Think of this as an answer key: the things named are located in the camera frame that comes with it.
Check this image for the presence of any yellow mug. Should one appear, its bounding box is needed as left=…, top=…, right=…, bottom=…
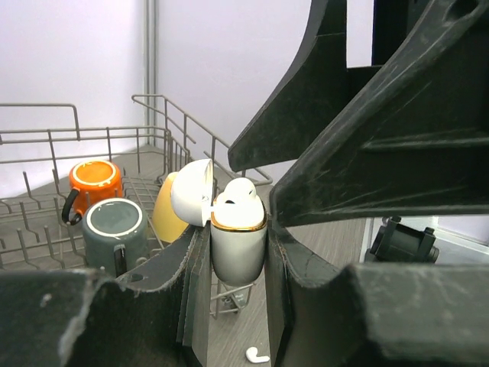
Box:
left=152, top=172, right=188, bottom=243

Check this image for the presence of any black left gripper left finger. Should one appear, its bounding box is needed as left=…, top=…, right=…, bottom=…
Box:
left=1, top=226, right=211, bottom=366

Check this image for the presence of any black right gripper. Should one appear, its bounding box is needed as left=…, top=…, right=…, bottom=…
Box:
left=228, top=0, right=488, bottom=226

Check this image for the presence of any white earbud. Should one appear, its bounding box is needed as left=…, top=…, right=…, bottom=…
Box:
left=245, top=346, right=270, bottom=364
left=223, top=177, right=257, bottom=204

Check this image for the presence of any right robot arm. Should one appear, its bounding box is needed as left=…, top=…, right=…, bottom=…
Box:
left=228, top=1, right=488, bottom=262

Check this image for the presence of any orange mug black handle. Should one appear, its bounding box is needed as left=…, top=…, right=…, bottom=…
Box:
left=61, top=160, right=123, bottom=226

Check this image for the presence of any grey mug black handle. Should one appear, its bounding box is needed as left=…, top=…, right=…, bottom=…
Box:
left=82, top=198, right=149, bottom=278

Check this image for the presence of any left aluminium frame post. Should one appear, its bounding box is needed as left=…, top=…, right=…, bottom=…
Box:
left=144, top=0, right=159, bottom=147

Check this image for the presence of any grey wire dish rack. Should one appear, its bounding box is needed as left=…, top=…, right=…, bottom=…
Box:
left=1, top=95, right=267, bottom=317

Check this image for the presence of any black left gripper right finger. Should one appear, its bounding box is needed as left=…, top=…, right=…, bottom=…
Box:
left=264, top=220, right=488, bottom=366

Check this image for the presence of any white earbud case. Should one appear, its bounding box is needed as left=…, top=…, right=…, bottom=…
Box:
left=170, top=159, right=267, bottom=287

